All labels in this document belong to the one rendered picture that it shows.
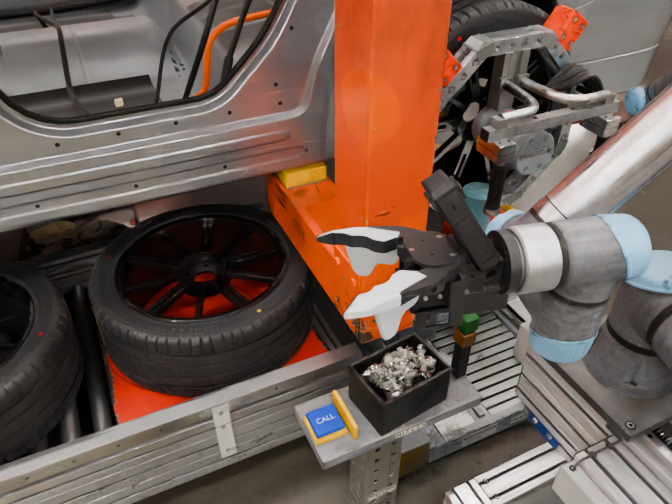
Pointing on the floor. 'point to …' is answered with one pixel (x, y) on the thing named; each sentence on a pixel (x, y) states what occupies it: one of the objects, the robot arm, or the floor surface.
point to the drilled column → (375, 475)
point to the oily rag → (101, 230)
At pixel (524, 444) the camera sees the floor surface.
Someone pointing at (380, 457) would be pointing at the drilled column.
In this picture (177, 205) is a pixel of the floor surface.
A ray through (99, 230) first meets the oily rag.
